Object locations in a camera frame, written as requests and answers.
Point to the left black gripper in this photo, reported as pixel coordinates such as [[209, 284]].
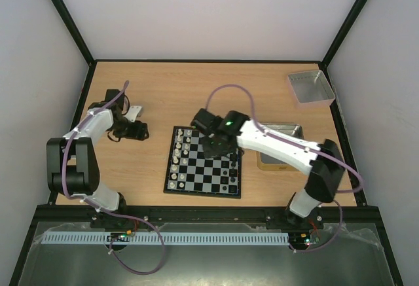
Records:
[[137, 133]]

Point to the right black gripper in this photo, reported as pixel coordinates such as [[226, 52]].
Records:
[[213, 148]]

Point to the black chess board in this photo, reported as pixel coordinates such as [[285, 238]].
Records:
[[190, 172]]

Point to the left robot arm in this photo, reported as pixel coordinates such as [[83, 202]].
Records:
[[72, 165]]

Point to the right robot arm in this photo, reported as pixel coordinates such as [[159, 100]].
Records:
[[315, 160]]

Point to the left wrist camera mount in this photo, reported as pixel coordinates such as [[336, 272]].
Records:
[[134, 112]]

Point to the grey slotted cable duct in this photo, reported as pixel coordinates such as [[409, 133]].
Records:
[[168, 238]]

